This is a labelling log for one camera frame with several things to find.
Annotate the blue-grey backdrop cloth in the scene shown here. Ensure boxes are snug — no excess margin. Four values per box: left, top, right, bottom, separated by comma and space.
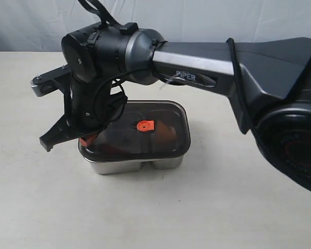
0, 0, 311, 51

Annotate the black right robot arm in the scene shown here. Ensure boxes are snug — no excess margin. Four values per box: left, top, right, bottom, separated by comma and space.
34, 22, 311, 191

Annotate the yellow toy cheese wedge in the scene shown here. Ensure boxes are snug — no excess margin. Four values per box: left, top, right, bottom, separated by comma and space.
154, 120, 176, 147

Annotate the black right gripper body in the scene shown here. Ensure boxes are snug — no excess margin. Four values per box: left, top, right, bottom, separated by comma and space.
39, 77, 127, 151

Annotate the stainless steel lunch box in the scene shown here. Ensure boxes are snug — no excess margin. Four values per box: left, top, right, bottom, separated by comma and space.
78, 142, 185, 175

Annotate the dark transparent box lid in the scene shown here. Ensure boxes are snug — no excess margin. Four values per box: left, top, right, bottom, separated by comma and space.
85, 100, 191, 161

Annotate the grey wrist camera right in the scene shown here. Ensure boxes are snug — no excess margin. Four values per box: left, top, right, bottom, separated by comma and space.
31, 65, 71, 97

